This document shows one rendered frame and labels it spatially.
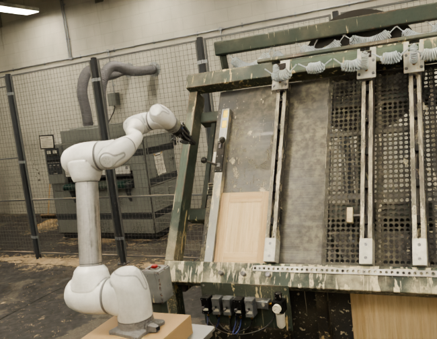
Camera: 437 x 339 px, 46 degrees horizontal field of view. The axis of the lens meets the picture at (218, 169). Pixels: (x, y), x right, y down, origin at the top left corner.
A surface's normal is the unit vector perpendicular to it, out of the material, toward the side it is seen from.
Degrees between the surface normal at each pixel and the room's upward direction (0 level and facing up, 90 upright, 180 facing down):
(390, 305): 90
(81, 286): 75
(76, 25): 90
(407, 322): 90
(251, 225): 60
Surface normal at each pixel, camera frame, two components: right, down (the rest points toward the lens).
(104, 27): -0.44, 0.17
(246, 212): -0.42, -0.36
